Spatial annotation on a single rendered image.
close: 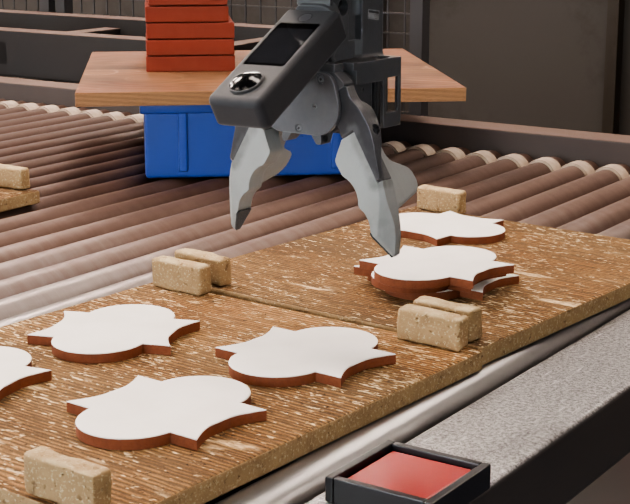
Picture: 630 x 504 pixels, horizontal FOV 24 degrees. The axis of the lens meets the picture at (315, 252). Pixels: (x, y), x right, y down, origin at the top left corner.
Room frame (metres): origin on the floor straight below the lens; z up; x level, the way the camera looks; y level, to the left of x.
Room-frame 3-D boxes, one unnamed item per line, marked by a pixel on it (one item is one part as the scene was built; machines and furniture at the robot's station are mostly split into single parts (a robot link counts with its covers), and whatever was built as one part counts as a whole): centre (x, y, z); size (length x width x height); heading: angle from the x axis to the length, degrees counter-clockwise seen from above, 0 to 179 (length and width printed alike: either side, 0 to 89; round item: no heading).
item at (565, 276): (1.36, -0.12, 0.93); 0.41 x 0.35 x 0.02; 141
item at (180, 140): (2.03, 0.09, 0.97); 0.31 x 0.31 x 0.10; 6
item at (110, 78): (2.10, 0.08, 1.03); 0.50 x 0.50 x 0.02; 6
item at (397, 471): (0.85, -0.06, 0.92); 0.06 x 0.06 x 0.01; 56
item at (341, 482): (0.85, -0.06, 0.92); 0.08 x 0.08 x 0.02; 56
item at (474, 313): (1.12, -0.11, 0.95); 0.06 x 0.02 x 0.03; 51
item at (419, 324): (1.10, -0.09, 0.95); 0.06 x 0.02 x 0.03; 53
